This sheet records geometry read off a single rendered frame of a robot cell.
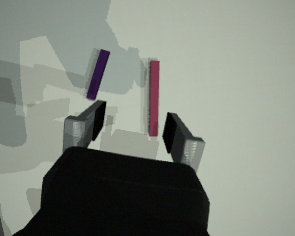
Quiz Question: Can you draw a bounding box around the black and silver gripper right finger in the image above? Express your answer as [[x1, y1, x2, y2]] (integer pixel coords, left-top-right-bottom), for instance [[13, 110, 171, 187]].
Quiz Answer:
[[162, 112, 205, 173]]

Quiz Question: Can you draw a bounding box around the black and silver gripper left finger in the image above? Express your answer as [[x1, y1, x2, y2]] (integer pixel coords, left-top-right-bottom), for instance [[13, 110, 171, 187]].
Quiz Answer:
[[63, 100, 107, 153]]

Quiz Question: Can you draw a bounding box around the pink rod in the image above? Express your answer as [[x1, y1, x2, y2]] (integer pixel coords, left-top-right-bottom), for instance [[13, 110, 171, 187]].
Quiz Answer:
[[149, 61, 160, 137]]

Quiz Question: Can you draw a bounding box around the purple rod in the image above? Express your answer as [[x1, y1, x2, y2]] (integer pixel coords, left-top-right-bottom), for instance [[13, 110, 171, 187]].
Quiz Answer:
[[86, 49, 110, 100]]

